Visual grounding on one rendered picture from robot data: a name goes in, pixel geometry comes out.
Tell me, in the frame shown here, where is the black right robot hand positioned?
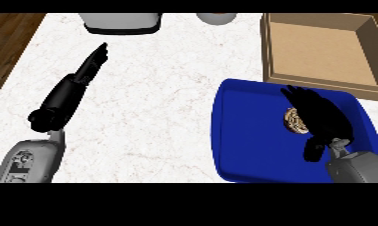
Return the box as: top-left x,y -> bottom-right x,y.
279,84 -> 355,163

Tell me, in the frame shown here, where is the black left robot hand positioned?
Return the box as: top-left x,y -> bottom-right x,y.
26,42 -> 109,134

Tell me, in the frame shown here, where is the blue plastic tray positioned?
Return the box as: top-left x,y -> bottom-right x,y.
209,78 -> 378,184

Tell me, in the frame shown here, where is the brown cardboard box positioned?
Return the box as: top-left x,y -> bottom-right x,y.
259,12 -> 378,93

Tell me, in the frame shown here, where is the grey appliance with black base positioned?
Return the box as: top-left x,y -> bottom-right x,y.
76,12 -> 163,36

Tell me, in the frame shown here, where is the grey round container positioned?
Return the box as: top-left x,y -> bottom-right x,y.
194,12 -> 239,26

